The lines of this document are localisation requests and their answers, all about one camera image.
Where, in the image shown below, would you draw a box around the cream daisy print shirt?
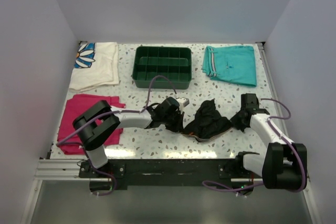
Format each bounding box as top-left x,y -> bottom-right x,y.
69,41 -> 120,92

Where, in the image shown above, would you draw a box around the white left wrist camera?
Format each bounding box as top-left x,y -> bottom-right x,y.
176,98 -> 190,110

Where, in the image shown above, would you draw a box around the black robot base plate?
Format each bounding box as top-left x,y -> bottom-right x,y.
79,159 -> 262,192

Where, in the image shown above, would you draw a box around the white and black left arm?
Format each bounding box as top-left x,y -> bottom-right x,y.
72,97 -> 190,178

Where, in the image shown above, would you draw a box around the folded teal shorts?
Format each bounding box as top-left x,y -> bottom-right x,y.
202,46 -> 257,87

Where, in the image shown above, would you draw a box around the black striped underwear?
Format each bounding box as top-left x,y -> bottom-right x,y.
165,99 -> 233,142

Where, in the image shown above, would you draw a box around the green plastic divided tray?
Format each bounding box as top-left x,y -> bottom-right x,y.
132,46 -> 192,90

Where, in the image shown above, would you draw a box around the aluminium frame rail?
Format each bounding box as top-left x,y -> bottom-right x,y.
33,157 -> 91,182

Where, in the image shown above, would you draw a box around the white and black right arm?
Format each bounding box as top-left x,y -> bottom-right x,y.
230,93 -> 307,192

